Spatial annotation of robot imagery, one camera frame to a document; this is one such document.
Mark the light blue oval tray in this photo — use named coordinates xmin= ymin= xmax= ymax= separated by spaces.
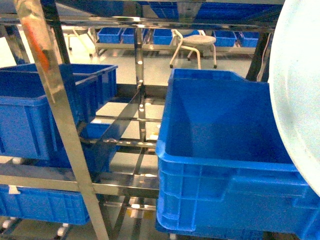
xmin=269 ymin=0 xmax=320 ymax=194

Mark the steel shelf rack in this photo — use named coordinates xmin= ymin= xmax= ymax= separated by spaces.
xmin=0 ymin=0 xmax=284 ymax=240

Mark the blue bin left shelf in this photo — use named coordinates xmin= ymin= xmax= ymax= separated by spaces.
xmin=0 ymin=63 xmax=118 ymax=168

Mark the white round stool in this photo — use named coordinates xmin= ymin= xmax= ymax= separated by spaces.
xmin=169 ymin=29 xmax=218 ymax=70

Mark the blue bin lower left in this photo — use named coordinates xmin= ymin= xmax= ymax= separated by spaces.
xmin=0 ymin=185 xmax=90 ymax=225

